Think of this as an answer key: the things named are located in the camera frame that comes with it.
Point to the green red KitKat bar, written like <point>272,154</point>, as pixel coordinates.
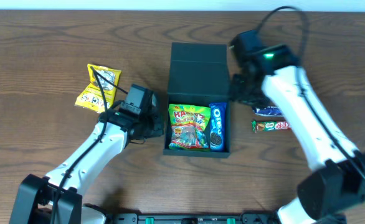
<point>269,126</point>

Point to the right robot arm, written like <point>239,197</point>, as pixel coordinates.
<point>337,179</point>

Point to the purple Dairy Milk bar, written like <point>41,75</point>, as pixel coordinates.
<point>269,111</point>

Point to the Haribo gummy worms bag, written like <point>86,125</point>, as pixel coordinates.
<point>188,123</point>

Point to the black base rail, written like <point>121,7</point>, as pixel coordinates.
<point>243,218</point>

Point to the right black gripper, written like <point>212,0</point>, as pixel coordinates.
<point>238,90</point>

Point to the dark green hinged box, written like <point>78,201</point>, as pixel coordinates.
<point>198,76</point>

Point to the blue Oreo cookie pack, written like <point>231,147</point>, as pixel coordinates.
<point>217,126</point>

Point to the yellow snack bag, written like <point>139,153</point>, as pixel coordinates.
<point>91,98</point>

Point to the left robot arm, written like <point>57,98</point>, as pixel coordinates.
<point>57,197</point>

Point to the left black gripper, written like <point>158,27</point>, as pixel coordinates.
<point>157,123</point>

